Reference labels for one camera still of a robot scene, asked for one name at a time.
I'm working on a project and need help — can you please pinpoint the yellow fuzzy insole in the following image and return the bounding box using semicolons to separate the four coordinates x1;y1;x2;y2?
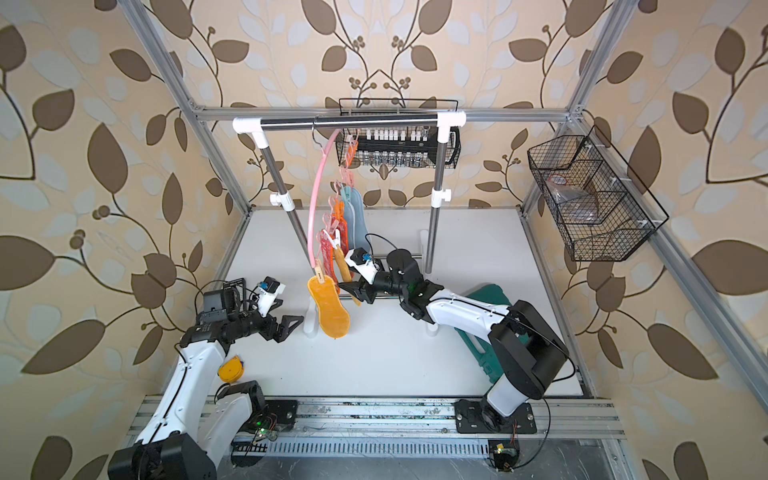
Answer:
307;275;350;339
333;247;353;283

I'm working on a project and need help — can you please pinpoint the pink clip hanger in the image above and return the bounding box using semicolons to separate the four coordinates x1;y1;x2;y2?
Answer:
307;129;346;270

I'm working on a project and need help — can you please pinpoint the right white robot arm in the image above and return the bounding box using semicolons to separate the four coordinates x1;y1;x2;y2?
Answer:
340;248;570;420

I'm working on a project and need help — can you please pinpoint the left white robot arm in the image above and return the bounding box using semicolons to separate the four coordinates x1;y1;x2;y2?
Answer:
108;277;304;479

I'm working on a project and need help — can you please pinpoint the grey blue insole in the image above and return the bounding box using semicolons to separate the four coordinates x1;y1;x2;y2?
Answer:
341;185;368;250

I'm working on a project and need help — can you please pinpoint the red patterned insole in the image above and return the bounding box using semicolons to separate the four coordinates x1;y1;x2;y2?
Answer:
318;229;338;283

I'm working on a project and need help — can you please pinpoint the yellow tape measure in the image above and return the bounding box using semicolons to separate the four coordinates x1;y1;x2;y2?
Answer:
217;356;245;384

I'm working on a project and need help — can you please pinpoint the green plastic tool case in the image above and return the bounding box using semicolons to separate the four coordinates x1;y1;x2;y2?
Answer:
452;283;532;385

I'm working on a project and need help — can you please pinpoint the metal clothes rack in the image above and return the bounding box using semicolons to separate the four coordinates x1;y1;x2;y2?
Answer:
233;111;467;278

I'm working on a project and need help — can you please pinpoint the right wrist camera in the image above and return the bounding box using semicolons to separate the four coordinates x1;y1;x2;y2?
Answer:
345;248;380;284

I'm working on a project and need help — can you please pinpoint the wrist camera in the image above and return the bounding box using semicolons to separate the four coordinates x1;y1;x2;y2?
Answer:
255;276;285;317
345;248;380;284

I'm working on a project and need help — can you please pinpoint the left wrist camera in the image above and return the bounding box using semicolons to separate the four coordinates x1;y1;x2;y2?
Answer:
255;276;285;317

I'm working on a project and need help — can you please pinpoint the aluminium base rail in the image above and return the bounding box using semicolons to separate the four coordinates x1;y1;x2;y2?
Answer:
225;397;626;459

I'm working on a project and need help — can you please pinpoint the back black wire basket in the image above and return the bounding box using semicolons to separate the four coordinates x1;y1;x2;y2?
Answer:
335;97;459;172

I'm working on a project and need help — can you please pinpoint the side black wire basket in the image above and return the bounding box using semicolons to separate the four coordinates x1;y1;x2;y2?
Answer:
527;126;669;262

